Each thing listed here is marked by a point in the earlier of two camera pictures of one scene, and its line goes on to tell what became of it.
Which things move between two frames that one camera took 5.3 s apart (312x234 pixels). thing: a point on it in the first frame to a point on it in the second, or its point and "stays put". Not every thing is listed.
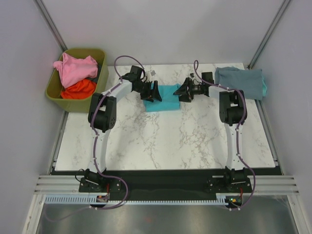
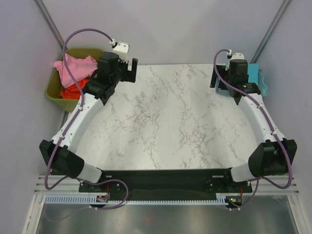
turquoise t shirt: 169,101 to 253,75
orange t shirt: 83,89 stays put
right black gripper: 187,97 to 222,71
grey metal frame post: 43,11 stays put
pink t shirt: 73,70 stays put
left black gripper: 150,95 to 129,76
